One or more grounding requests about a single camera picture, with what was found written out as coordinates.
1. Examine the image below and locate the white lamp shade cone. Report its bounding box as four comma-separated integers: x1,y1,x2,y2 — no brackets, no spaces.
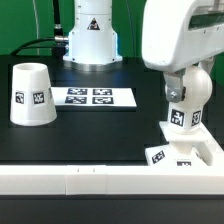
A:
10,63,57,126

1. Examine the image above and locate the white lamp bulb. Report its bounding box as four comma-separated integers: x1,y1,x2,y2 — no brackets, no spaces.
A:
167,66,212,134

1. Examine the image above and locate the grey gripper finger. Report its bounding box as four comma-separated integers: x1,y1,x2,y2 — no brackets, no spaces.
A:
199,57,215,78
163,69,186,103

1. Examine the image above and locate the white marker sheet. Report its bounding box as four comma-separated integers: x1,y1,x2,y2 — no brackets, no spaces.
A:
52,87,137,108

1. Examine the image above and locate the black cable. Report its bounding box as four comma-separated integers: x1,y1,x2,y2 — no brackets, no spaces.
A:
10,0,70,57

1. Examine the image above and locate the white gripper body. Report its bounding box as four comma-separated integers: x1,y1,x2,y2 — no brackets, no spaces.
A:
142,0,224,72

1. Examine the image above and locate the white L-shaped fence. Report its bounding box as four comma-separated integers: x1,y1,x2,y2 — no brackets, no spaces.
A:
0,130,224,195

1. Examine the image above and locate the white thin cable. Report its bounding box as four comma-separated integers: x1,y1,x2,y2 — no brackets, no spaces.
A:
32,0,41,56

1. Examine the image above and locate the white lamp base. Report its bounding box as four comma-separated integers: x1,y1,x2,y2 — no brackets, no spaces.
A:
145,121,209,168

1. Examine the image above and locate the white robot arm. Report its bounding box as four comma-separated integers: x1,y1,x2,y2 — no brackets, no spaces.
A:
63,0,224,103

